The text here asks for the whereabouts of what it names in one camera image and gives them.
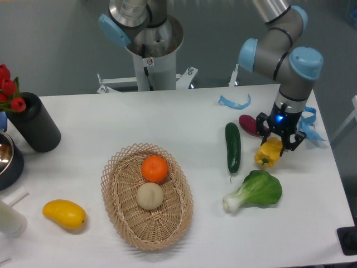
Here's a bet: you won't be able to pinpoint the white metal frame bracket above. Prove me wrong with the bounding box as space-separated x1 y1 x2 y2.
97 64 239 93

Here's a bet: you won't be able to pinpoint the blue crumpled tape strip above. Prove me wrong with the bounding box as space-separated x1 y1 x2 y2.
298 106 328 142

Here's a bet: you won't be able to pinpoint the green bok choy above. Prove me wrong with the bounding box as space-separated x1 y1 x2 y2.
223 170 283 212

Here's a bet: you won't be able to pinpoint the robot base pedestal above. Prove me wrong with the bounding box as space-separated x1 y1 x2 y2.
97 0 185 92

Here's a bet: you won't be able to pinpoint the red tulip flowers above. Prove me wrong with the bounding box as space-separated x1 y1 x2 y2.
1 64 26 113

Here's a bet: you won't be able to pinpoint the orange fruit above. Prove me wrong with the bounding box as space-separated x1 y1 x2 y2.
141 155 168 183

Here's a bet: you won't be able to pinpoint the dark metal bowl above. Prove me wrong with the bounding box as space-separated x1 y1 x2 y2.
1 131 25 190

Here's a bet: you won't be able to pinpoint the black device table corner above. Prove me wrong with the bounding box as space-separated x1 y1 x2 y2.
337 226 356 256

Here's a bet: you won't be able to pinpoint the purple sweet potato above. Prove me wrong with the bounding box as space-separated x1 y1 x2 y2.
239 114 259 137

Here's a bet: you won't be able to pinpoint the white cylindrical bottle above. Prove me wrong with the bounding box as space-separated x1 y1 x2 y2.
1 201 27 237

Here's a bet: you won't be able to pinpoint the white flat block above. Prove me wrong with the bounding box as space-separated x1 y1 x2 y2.
1 186 29 207

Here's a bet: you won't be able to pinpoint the woven wicker basket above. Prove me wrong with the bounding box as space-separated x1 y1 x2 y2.
101 143 194 251

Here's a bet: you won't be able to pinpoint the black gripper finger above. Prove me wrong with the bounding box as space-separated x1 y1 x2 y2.
279 131 306 156
256 112 271 145

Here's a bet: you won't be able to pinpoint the blue tape strip curved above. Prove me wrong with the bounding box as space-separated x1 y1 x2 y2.
217 94 252 110

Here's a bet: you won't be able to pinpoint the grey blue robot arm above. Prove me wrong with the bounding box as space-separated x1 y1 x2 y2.
238 1 324 152

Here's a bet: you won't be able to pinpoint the black cylindrical vase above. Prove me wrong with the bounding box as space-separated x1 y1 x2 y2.
6 92 61 152

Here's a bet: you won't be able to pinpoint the green cucumber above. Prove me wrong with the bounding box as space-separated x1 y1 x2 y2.
225 122 241 177

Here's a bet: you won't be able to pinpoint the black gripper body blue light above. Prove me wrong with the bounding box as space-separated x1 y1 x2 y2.
266 103 302 142

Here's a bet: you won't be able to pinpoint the white steamed bun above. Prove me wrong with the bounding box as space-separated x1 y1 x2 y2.
136 183 164 210

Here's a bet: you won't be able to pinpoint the yellow mango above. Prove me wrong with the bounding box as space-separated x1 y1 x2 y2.
42 199 86 230

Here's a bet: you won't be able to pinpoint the yellow bell pepper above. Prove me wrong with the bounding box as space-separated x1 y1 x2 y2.
254 137 283 167

